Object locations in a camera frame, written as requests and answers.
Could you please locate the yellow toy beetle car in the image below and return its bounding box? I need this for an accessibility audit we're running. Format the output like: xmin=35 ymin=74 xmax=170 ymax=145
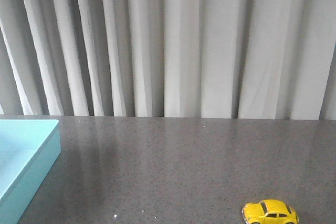
xmin=241 ymin=199 xmax=299 ymax=224

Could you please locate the light blue storage box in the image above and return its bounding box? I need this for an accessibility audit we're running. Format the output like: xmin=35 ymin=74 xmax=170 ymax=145
xmin=1 ymin=119 xmax=61 ymax=223

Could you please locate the grey pleated curtain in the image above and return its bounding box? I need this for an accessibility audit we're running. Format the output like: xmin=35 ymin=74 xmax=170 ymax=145
xmin=1 ymin=0 xmax=335 ymax=120

